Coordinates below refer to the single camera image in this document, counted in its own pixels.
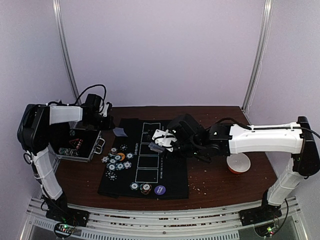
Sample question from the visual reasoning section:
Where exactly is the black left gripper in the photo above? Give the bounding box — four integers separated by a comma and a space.
86, 112, 116, 131

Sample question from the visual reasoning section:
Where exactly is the blue backed playing card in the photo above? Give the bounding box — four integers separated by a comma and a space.
112, 127, 128, 137

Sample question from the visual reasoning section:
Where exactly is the orange big blind button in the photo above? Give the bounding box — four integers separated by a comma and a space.
117, 152, 126, 161

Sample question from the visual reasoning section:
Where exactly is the blue green fifty chip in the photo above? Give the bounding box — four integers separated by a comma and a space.
126, 152, 134, 160

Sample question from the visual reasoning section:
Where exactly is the purple small blind button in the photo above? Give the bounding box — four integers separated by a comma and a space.
154, 185, 166, 196

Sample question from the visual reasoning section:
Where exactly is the mixed colour chip stack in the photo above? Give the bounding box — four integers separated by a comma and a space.
140, 183, 152, 195

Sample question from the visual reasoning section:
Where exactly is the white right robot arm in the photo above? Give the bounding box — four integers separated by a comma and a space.
148, 113, 320, 226

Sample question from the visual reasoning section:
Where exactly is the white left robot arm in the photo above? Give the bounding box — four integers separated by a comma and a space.
17, 93, 115, 226

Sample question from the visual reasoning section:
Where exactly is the aluminium poker chip case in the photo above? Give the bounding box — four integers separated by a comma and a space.
49, 122, 106, 163

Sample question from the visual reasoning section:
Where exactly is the black poker play mat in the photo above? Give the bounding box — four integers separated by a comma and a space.
97, 118, 189, 200

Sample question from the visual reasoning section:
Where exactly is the orange white bowl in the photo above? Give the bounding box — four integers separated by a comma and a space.
226, 153, 251, 174

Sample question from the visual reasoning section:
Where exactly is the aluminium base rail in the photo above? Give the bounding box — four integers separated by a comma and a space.
24, 196, 301, 240

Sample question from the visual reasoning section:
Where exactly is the aluminium frame post left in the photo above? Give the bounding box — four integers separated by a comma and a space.
52, 0, 82, 105

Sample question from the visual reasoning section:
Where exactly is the aluminium frame post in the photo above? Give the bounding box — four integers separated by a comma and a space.
52, 0, 82, 105
242, 0, 274, 114

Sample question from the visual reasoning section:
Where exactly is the aluminium frame post right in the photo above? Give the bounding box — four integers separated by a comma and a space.
242, 0, 274, 114

